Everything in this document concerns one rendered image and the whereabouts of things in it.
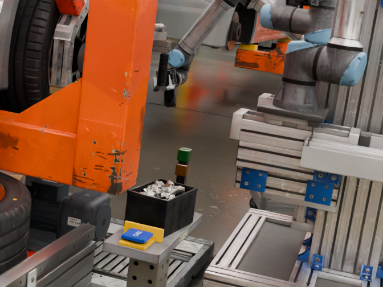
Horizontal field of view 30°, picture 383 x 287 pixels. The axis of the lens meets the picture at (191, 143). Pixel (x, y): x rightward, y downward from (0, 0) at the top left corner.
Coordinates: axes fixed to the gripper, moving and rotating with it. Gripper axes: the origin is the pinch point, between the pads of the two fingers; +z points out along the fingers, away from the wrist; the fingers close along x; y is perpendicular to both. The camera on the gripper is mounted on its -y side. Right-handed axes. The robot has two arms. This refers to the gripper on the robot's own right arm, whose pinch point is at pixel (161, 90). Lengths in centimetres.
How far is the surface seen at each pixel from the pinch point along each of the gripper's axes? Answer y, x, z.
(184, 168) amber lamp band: -21, 21, 60
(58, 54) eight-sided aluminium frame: 20, -24, 41
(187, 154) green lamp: -16, 23, 60
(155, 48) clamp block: 16.9, 0.9, 2.6
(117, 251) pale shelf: -34, 9, 99
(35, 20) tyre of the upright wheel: 33, -29, 44
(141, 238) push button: -31, 16, 98
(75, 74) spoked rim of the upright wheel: 11.2, -30.6, 12.3
